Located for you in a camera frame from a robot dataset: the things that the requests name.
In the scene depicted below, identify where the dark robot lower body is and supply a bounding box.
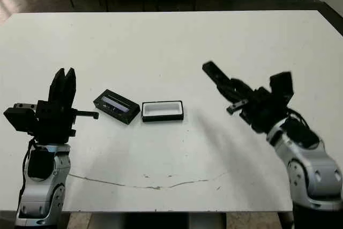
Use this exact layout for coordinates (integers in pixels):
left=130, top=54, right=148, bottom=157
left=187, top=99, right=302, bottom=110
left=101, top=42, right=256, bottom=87
left=88, top=212, right=227, bottom=229

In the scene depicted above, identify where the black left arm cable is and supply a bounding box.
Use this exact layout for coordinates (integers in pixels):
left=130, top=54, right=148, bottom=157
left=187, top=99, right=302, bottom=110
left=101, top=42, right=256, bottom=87
left=21, top=137, right=37, bottom=189

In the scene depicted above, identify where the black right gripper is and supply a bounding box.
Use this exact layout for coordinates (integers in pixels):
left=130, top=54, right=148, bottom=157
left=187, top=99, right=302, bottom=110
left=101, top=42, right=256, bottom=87
left=215, top=78, right=289, bottom=133

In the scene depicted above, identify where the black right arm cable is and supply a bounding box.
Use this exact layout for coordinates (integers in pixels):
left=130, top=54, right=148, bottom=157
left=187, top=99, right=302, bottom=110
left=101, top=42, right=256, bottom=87
left=286, top=107, right=309, bottom=131

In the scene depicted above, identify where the black phone-like camera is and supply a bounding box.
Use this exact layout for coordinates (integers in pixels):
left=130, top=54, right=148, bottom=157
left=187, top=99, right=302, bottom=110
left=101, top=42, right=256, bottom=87
left=202, top=62, right=231, bottom=86

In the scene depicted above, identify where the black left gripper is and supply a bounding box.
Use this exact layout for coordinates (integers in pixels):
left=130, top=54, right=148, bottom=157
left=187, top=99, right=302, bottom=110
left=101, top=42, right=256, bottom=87
left=13, top=67, right=99, bottom=144

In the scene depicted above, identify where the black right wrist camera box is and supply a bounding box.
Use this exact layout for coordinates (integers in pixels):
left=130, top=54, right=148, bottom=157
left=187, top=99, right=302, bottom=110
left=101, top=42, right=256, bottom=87
left=269, top=71, right=294, bottom=104

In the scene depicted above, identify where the black box lid purple stripe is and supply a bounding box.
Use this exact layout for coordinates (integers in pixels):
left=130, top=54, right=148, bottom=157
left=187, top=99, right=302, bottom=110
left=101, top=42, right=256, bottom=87
left=93, top=88, right=141, bottom=125

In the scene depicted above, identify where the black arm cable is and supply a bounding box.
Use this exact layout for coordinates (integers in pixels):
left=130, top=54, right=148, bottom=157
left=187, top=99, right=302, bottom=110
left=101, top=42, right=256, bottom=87
left=286, top=107, right=309, bottom=131
left=21, top=137, right=37, bottom=189

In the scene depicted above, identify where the black box base white inside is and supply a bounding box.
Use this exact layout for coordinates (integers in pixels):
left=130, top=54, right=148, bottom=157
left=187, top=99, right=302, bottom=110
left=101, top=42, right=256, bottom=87
left=141, top=100, right=184, bottom=122

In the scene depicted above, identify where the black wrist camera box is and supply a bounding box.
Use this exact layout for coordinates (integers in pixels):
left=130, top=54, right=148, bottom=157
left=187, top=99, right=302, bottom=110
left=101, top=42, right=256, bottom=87
left=269, top=71, right=294, bottom=104
left=3, top=107, right=38, bottom=133

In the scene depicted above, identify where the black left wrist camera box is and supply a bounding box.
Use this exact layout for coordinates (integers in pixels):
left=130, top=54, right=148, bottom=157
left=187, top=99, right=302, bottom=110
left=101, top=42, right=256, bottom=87
left=3, top=107, right=38, bottom=133

